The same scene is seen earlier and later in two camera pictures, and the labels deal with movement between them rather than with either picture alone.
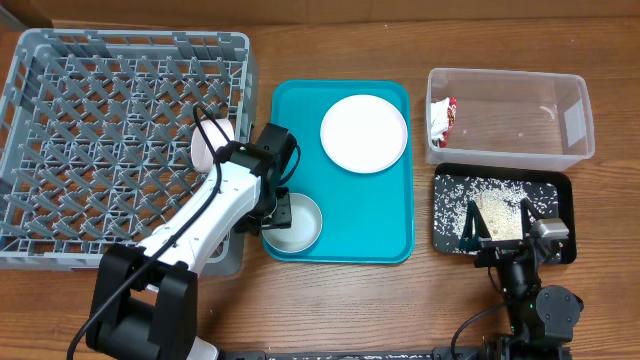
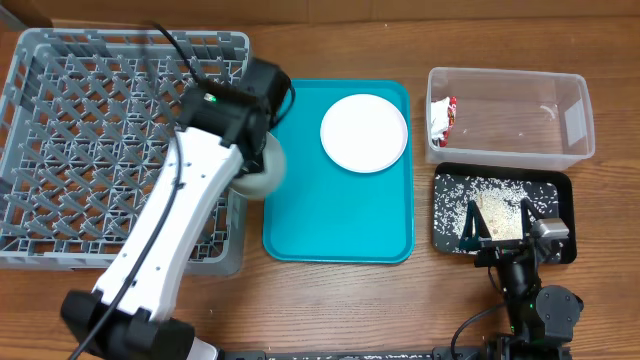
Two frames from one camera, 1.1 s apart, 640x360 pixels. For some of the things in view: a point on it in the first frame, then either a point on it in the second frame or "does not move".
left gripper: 282,218 -> 253,166
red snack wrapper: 443,114 does not move
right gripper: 497,253 does not move
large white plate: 363,134 does not move
